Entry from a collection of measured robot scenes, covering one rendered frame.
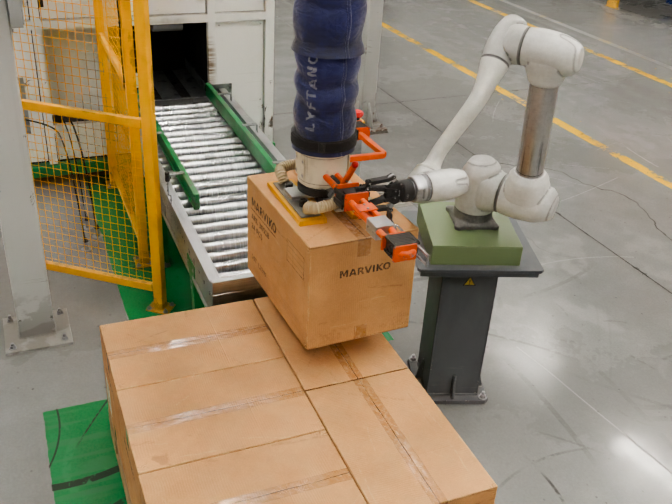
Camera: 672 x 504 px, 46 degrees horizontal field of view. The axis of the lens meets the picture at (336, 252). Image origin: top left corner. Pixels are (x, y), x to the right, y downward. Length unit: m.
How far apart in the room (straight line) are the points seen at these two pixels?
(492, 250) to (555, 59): 0.79
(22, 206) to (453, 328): 1.93
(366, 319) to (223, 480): 0.75
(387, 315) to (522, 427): 1.03
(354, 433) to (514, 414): 1.20
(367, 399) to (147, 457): 0.75
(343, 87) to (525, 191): 0.86
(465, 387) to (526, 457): 0.42
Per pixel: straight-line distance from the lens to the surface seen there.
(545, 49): 2.80
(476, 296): 3.36
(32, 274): 3.87
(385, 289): 2.75
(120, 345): 3.01
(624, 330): 4.39
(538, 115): 2.93
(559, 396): 3.82
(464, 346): 3.50
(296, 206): 2.74
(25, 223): 3.74
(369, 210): 2.46
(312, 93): 2.60
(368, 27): 6.21
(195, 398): 2.74
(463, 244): 3.11
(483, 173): 3.13
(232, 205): 3.94
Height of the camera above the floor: 2.31
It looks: 30 degrees down
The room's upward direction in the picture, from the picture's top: 4 degrees clockwise
